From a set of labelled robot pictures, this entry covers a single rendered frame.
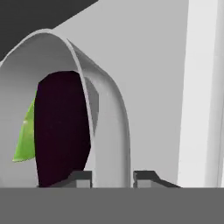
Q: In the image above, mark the white vegetable container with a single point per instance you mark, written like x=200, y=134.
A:
x=112, y=131

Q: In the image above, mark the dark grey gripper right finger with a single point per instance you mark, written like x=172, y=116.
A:
x=144, y=176

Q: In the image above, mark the white fridge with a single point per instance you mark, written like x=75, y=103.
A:
x=163, y=87

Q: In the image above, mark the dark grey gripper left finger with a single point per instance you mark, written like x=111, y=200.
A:
x=80, y=176

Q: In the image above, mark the green lemon wedge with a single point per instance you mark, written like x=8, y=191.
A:
x=26, y=140

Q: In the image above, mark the dark purple eggplant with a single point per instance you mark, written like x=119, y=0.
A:
x=61, y=128

